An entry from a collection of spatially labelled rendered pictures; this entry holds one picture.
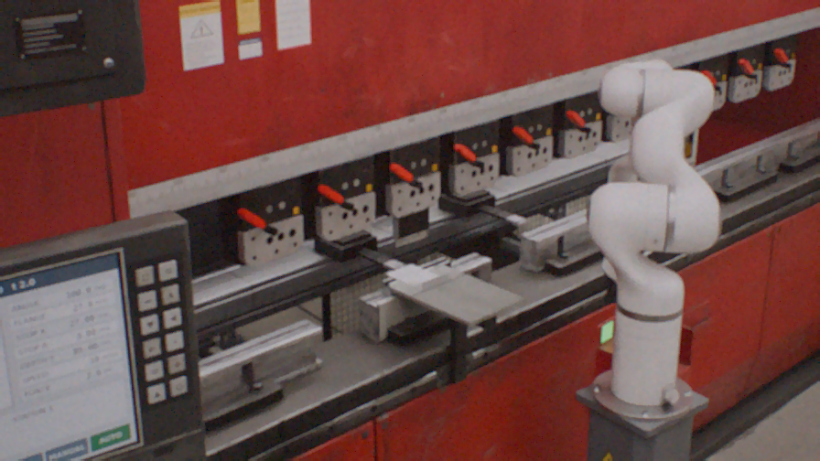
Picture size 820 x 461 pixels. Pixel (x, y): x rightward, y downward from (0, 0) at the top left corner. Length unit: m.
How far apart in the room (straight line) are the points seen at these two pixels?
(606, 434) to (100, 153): 1.06
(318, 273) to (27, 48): 1.63
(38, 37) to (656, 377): 1.30
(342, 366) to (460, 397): 0.34
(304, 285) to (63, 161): 1.13
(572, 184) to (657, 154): 1.36
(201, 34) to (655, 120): 0.87
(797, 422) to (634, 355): 2.15
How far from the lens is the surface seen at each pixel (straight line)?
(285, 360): 2.47
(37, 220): 1.79
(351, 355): 2.59
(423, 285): 2.59
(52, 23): 1.30
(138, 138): 2.09
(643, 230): 2.00
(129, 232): 1.37
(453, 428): 2.76
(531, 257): 3.00
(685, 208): 2.01
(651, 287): 2.05
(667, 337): 2.10
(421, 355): 2.58
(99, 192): 1.83
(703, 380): 3.69
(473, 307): 2.52
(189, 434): 1.51
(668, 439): 2.19
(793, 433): 4.15
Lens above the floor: 2.09
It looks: 22 degrees down
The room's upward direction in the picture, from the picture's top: straight up
